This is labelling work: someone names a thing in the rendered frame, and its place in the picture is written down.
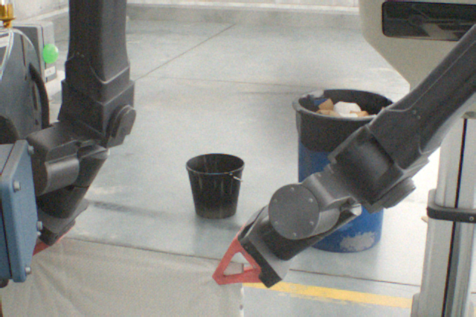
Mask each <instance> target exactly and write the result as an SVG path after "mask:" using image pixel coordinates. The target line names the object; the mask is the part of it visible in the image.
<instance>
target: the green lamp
mask: <svg viewBox="0 0 476 317"><path fill-rule="evenodd" d="M42 56H43V59H44V61H45V62H46V63H54V62H55V61H56V60H57V58H58V56H59V52H58V49H57V47H56V46H55V45H53V44H51V43H49V44H47V45H45V48H44V51H43V52H42Z"/></svg>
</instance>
